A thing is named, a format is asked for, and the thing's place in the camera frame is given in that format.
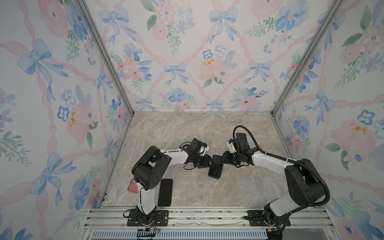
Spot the black phone case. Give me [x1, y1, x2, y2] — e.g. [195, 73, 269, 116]
[208, 154, 225, 180]

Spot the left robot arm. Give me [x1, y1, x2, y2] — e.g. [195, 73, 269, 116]
[132, 143, 211, 216]

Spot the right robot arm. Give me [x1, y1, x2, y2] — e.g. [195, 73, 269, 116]
[220, 151, 331, 225]

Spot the pink phone case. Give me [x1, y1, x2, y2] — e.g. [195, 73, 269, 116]
[127, 178, 139, 194]

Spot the black smartphone upright left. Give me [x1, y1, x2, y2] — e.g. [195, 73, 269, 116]
[158, 179, 173, 207]

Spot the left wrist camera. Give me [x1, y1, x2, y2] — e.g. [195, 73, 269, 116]
[186, 138, 209, 156]

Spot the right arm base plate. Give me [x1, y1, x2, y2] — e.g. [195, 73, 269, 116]
[244, 210, 291, 227]

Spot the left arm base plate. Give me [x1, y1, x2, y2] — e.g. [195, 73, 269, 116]
[127, 209, 169, 227]

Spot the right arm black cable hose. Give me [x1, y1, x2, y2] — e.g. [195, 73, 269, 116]
[232, 125, 331, 206]

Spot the aluminium rail frame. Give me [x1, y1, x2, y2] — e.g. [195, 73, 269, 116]
[79, 207, 340, 240]

